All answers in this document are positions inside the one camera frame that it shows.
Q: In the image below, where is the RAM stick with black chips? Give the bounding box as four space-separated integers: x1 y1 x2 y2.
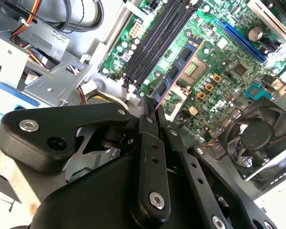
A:
150 33 205 110

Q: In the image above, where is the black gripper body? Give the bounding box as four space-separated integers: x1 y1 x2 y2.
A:
31 156 213 229

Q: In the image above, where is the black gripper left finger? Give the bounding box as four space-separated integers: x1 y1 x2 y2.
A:
0 97 171 222

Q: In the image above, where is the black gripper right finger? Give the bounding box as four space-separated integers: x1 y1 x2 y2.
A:
157 106 277 229

